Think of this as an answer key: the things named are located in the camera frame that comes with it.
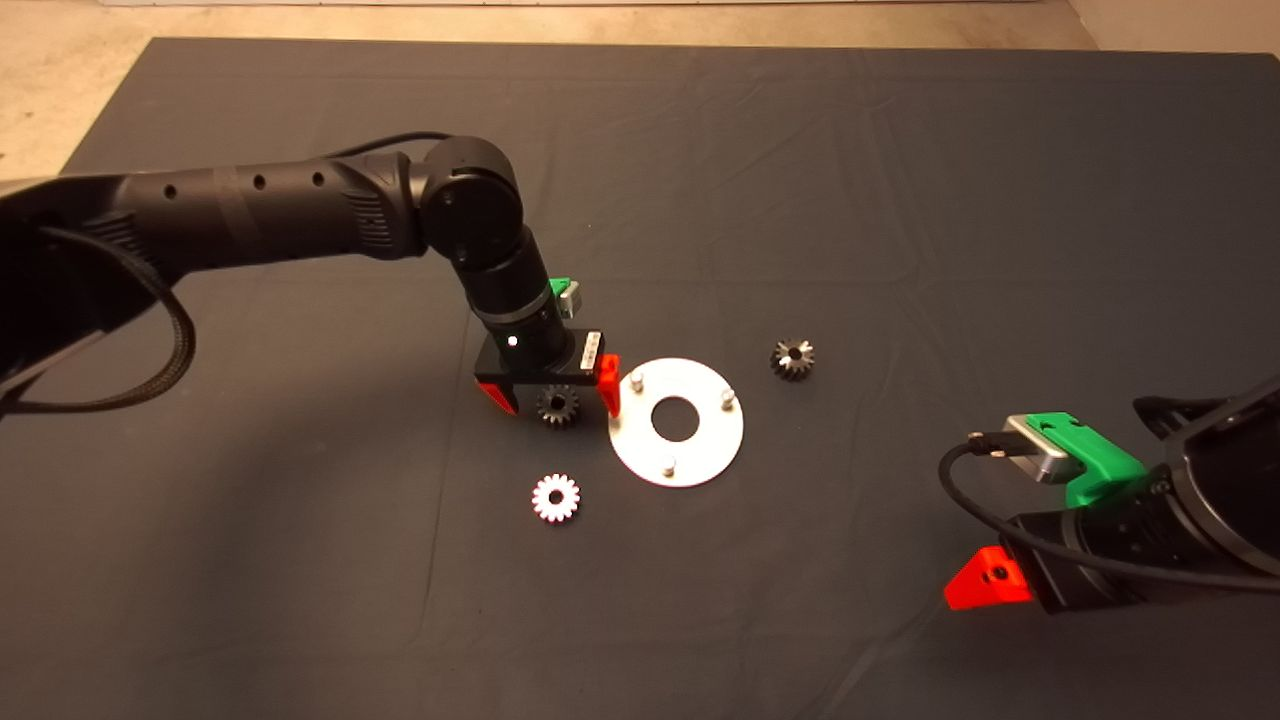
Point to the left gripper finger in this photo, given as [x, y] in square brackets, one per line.
[503, 397]
[610, 380]

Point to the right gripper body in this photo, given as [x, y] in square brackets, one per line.
[1110, 535]

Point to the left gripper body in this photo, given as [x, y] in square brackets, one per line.
[540, 360]

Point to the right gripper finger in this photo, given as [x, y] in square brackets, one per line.
[985, 585]

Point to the steel planetary gear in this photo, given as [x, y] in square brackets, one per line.
[792, 360]
[558, 408]
[556, 498]

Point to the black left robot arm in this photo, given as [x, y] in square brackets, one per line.
[250, 210]

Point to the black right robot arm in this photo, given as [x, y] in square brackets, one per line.
[1240, 480]

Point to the round metal carrier plate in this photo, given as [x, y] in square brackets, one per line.
[700, 450]

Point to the dark grey table cloth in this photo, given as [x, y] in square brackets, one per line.
[800, 200]

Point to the right green camera mount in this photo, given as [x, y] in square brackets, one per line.
[1100, 470]

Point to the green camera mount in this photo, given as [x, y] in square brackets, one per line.
[1100, 470]
[560, 286]

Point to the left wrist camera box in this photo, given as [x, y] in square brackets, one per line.
[570, 300]

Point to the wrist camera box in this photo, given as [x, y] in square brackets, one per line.
[570, 300]
[1040, 455]

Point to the left green camera mount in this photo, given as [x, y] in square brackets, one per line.
[560, 286]

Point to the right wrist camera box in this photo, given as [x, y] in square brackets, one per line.
[1040, 455]

